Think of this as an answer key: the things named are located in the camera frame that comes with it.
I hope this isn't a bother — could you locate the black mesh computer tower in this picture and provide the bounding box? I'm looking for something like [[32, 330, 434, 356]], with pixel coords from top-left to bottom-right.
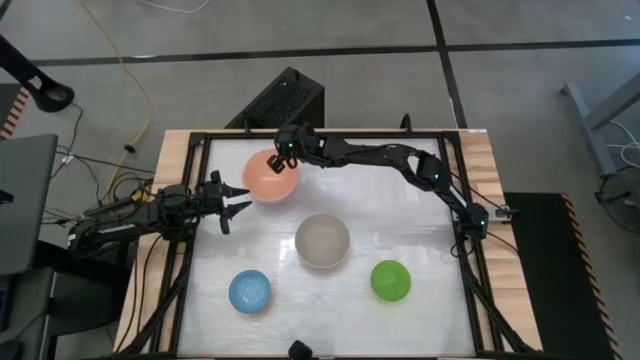
[[224, 66, 326, 131]]

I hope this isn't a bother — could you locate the orange plastic bowl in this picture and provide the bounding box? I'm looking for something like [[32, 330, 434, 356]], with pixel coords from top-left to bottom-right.
[[241, 149, 301, 204]]

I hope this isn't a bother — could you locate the grey metal desk leg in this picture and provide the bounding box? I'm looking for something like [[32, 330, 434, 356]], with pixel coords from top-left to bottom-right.
[[559, 71, 640, 178]]

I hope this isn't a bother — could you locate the beige plastic bowl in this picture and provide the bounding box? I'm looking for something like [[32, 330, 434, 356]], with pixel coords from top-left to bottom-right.
[[294, 214, 352, 270]]

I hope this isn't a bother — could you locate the white cable bundle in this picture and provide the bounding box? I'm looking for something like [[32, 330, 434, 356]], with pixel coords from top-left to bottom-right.
[[606, 119, 640, 169]]

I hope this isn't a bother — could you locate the small grey hub box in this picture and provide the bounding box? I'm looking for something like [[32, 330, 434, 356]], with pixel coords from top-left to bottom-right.
[[491, 205, 522, 220]]

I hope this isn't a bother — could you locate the black round chair base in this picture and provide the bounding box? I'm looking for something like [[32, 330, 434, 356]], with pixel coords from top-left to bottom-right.
[[593, 164, 640, 236]]

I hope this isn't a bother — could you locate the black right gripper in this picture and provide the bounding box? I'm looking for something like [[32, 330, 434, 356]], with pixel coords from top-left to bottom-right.
[[266, 123, 319, 175]]

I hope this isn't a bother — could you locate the black mat with orange stripes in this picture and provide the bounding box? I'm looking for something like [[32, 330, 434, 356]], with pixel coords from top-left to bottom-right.
[[0, 83, 32, 142], [501, 191, 624, 360]]

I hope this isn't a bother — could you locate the black cable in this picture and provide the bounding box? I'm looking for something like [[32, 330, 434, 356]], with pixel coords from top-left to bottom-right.
[[54, 147, 157, 176]]

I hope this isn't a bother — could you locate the black metal table frame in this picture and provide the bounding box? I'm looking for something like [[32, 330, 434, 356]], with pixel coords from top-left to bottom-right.
[[117, 113, 540, 360]]

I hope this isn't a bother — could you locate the grey monitor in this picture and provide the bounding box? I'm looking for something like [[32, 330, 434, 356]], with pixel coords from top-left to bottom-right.
[[0, 133, 59, 277]]

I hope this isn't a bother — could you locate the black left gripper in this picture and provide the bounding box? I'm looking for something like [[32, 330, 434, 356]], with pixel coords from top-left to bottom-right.
[[197, 169, 254, 236]]

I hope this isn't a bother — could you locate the blue patterned plastic bowl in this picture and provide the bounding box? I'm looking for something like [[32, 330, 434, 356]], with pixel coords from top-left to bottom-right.
[[228, 269, 273, 315]]

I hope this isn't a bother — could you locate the black table-level camera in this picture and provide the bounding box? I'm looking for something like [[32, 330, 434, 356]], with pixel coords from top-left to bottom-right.
[[287, 339, 315, 360]]

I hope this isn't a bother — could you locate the dark grey cabinet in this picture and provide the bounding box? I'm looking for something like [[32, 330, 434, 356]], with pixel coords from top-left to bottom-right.
[[0, 239, 137, 360]]

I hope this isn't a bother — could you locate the black stand with round base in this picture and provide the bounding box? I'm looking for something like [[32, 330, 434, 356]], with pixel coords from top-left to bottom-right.
[[0, 33, 77, 114]]

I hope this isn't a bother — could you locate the green plastic bowl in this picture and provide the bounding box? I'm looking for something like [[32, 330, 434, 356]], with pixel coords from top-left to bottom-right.
[[370, 259, 413, 303]]

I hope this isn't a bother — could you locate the yellow cable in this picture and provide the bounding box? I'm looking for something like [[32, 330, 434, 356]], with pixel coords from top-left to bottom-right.
[[78, 0, 153, 204]]

